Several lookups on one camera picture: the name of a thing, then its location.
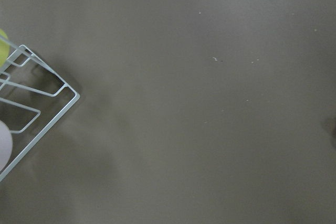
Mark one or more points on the pink plastic cup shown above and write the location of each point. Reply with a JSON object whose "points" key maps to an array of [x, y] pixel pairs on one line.
{"points": [[6, 145]]}

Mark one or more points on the yellow plastic cup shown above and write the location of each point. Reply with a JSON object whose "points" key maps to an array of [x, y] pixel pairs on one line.
{"points": [[4, 48]]}

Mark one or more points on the white wire cup rack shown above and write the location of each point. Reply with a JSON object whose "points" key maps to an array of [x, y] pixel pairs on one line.
{"points": [[34, 97]]}

